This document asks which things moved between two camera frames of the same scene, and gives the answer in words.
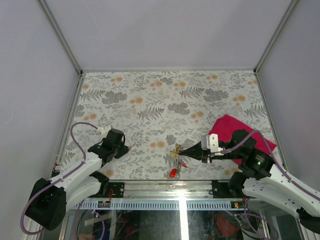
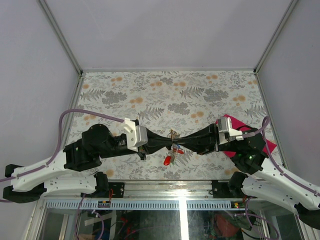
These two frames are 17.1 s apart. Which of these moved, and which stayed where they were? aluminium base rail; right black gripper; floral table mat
Moved: right black gripper
Stayed: floral table mat; aluminium base rail
